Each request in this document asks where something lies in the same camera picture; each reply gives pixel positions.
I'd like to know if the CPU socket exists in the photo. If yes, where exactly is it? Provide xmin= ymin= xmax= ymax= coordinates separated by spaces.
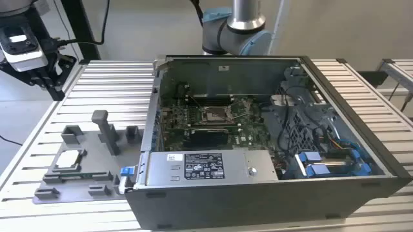
xmin=199 ymin=105 xmax=235 ymax=125

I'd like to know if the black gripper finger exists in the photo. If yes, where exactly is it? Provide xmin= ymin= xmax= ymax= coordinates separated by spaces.
xmin=0 ymin=61 xmax=46 ymax=88
xmin=45 ymin=54 xmax=78 ymax=101

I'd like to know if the yellow orange wire bundle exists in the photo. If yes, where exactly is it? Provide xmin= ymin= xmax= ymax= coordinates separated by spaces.
xmin=324 ymin=134 xmax=352 ymax=151

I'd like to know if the green motherboard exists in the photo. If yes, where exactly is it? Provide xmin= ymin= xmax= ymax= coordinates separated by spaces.
xmin=158 ymin=93 xmax=281 ymax=175

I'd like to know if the silver metal bracket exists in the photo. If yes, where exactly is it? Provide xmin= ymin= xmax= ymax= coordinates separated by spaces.
xmin=269 ymin=94 xmax=291 ymax=107

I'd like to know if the black open PC case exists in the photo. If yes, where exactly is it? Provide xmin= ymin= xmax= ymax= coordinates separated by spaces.
xmin=124 ymin=55 xmax=413 ymax=230

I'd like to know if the metal socket cover frame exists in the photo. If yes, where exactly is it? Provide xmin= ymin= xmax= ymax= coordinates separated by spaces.
xmin=228 ymin=100 xmax=253 ymax=117

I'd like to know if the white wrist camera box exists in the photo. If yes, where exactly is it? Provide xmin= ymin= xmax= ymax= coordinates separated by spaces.
xmin=0 ymin=26 xmax=46 ymax=72

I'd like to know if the black plastic disk bay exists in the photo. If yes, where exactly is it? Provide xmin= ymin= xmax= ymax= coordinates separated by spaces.
xmin=279 ymin=105 xmax=327 ymax=170

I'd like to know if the black metal stand post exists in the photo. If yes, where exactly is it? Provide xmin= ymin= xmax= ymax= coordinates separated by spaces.
xmin=58 ymin=0 xmax=101 ymax=61

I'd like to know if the metal slat side table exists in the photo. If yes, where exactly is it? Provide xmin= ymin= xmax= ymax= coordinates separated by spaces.
xmin=375 ymin=58 xmax=413 ymax=90

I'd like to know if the black power cable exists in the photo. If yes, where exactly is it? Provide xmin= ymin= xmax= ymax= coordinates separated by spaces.
xmin=47 ymin=0 xmax=110 ymax=47

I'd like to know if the thin wire locking lever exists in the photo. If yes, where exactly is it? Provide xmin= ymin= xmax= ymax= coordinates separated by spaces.
xmin=235 ymin=105 xmax=256 ymax=119
xmin=188 ymin=94 xmax=207 ymax=110

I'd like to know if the hard disk in blue carrier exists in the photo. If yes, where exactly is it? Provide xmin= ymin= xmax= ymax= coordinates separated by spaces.
xmin=304 ymin=161 xmax=372 ymax=180
xmin=295 ymin=151 xmax=362 ymax=165

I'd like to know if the gray plastic parts rack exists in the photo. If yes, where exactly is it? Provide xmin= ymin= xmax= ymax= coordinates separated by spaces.
xmin=31 ymin=110 xmax=145 ymax=205

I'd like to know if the black expansion card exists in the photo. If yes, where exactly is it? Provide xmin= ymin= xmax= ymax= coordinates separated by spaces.
xmin=186 ymin=129 xmax=228 ymax=148

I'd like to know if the silver power supply unit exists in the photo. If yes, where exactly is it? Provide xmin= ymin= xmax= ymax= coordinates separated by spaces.
xmin=144 ymin=149 xmax=280 ymax=187

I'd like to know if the silver CPU with green edge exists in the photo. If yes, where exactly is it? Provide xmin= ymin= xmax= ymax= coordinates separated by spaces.
xmin=55 ymin=150 xmax=81 ymax=168

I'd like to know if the black RAM slot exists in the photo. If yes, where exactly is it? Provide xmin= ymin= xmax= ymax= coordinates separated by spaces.
xmin=185 ymin=94 xmax=233 ymax=100
xmin=185 ymin=98 xmax=233 ymax=103
xmin=189 ymin=123 xmax=241 ymax=129

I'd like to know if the thin black floor cable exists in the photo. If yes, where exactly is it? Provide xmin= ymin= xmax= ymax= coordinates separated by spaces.
xmin=0 ymin=134 xmax=22 ymax=146

